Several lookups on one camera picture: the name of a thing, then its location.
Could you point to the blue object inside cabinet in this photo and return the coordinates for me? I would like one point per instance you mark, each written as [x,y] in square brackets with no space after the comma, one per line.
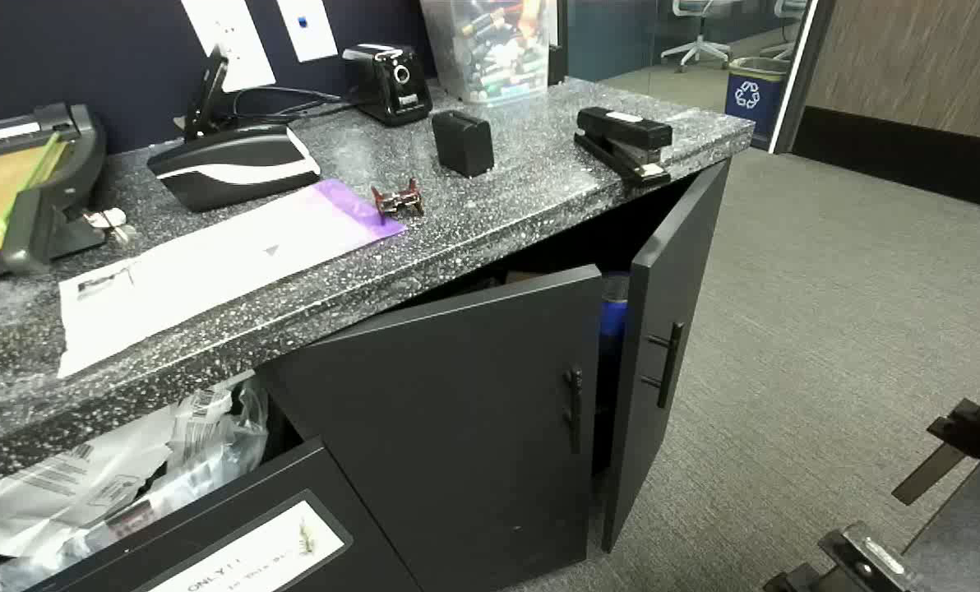
[611,329]

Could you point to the large black cabinet door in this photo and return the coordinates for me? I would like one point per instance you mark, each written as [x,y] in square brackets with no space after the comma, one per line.
[458,430]

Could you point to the small black box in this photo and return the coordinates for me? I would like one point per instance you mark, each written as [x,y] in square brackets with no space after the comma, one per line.
[462,144]

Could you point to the purple paper sheet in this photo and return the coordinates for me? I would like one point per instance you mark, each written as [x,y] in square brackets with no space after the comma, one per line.
[360,208]

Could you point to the black stapler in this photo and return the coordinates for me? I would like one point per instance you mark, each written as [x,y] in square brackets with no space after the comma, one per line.
[621,139]

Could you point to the black electric pencil sharpener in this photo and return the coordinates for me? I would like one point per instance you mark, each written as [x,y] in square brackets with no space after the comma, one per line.
[391,84]

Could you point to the clear plastic container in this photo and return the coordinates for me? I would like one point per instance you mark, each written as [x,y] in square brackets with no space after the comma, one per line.
[491,45]

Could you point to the black and white hole punch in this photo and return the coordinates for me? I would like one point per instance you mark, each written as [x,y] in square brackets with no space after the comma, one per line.
[231,167]

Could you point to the office chair base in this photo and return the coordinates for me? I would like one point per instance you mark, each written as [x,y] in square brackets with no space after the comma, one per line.
[700,48]

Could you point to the blue recycling bin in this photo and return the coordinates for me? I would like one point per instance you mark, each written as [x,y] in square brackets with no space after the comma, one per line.
[752,101]

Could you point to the white note with blue mark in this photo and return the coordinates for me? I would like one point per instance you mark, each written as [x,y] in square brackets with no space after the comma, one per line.
[306,28]

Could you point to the black drawer with label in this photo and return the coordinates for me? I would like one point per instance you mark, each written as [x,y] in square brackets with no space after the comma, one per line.
[246,532]

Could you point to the crumpled white plastic bags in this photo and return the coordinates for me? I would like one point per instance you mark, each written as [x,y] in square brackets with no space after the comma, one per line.
[105,481]

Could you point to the green paper trimmer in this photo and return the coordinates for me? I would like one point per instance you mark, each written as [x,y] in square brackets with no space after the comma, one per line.
[18,193]

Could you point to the white wall paper sheet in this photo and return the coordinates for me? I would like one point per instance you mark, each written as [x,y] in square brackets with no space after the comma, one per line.
[226,37]

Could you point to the black metal frame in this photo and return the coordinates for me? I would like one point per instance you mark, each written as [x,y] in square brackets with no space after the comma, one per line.
[929,494]

